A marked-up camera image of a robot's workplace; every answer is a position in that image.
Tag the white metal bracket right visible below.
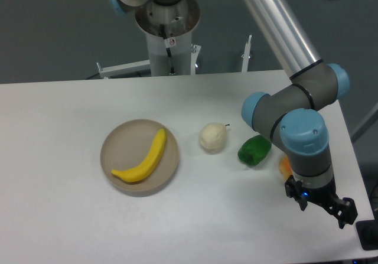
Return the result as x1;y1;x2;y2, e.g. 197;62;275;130
241;34;252;73

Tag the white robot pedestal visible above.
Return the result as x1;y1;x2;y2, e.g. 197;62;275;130
135;0;200;76

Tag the yellow banana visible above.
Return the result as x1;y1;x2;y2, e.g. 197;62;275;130
111;128;167;183

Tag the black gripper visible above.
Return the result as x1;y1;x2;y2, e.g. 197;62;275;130
285;177;358;229

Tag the black device at table edge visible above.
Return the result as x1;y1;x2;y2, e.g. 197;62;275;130
356;220;377;251

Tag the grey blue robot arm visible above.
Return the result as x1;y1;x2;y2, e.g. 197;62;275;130
109;0;358;227

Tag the white pear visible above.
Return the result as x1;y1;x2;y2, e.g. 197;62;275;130
198;122;230;154

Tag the orange bread roll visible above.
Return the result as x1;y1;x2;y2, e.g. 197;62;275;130
279;155;292;181

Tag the white metal bracket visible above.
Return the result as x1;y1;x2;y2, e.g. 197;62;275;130
241;34;252;73
96;60;150;79

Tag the grey metal leg right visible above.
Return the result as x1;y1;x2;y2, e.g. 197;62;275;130
350;103;378;143

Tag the white metal bracket left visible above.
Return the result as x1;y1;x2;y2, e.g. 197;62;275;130
96;60;150;79

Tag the beige round plate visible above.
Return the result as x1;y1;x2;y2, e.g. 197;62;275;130
100;119;180;197

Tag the green bell pepper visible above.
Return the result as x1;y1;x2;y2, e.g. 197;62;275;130
237;135;272;167

